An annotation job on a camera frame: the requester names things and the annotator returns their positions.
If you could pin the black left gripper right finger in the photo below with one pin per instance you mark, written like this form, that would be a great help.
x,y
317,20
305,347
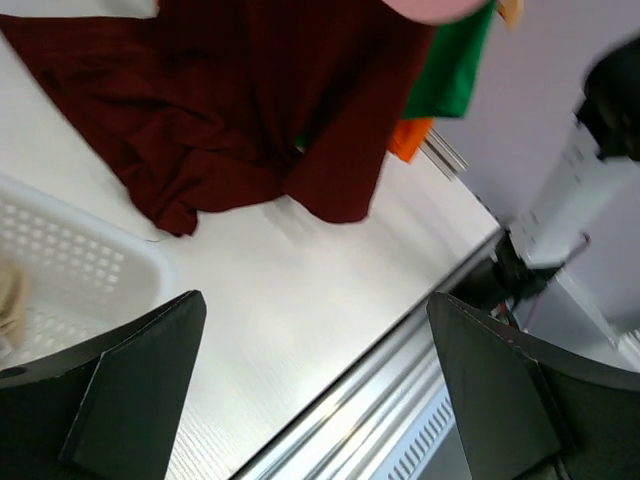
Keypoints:
x,y
526,409

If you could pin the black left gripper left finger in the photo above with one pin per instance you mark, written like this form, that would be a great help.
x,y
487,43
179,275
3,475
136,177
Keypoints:
x,y
108,407

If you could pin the beige t shirt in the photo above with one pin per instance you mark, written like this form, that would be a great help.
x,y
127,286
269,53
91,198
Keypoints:
x,y
14,301

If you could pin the maroon t shirt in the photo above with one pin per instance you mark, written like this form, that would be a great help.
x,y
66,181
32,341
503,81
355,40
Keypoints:
x,y
214,105

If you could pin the green t shirt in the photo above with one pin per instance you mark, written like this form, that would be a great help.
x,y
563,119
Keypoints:
x,y
442,88

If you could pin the thick pink plastic hanger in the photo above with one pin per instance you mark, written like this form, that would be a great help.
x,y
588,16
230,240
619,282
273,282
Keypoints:
x,y
435,12

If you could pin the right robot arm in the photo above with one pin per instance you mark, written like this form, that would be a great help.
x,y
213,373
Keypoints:
x,y
601,155

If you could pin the orange t shirt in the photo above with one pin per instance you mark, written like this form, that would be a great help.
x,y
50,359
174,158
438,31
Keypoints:
x,y
408,136

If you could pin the white plastic basket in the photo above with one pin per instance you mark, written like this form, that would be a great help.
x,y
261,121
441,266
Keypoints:
x,y
85,275

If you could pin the white slotted cable duct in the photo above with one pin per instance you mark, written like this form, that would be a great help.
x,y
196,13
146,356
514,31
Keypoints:
x,y
420,440

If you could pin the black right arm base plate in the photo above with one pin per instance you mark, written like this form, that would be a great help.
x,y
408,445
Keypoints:
x,y
501,276

